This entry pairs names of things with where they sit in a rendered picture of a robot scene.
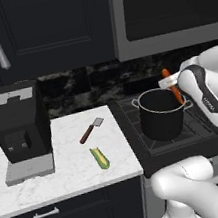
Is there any black hob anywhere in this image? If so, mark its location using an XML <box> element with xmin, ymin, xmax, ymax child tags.
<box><xmin>106</xmin><ymin>79</ymin><xmax>218</xmax><ymax>184</ymax></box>

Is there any black cooking pot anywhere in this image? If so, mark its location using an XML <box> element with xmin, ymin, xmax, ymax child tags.
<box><xmin>130</xmin><ymin>82</ymin><xmax>199</xmax><ymax>146</ymax></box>

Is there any silver drawer handle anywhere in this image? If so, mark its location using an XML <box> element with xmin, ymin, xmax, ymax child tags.
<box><xmin>31</xmin><ymin>205</ymin><xmax>62</xmax><ymax>218</ymax></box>

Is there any orange carrot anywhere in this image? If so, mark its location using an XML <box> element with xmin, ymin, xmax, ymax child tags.
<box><xmin>160</xmin><ymin>65</ymin><xmax>186</xmax><ymax>108</ymax></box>

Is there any yellow corn cob green husk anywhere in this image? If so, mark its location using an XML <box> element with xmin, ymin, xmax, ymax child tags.
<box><xmin>88</xmin><ymin>144</ymin><xmax>112</xmax><ymax>173</ymax></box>

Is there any grey microwave oven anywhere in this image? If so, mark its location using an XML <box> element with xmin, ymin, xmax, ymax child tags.
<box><xmin>105</xmin><ymin>0</ymin><xmax>218</xmax><ymax>64</ymax></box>

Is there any brown-handled metal spatula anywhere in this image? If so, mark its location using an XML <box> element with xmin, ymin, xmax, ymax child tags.
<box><xmin>75</xmin><ymin>115</ymin><xmax>108</xmax><ymax>146</ymax></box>

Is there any wide dark cupboard door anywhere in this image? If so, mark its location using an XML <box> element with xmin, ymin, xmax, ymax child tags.
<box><xmin>0</xmin><ymin>0</ymin><xmax>121</xmax><ymax>87</ymax></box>

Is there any black coffee machine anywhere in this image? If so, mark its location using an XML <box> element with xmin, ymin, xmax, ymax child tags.
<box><xmin>0</xmin><ymin>76</ymin><xmax>62</xmax><ymax>189</ymax></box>

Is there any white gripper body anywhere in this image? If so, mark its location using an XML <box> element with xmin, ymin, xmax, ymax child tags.
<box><xmin>157</xmin><ymin>72</ymin><xmax>181</xmax><ymax>91</ymax></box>

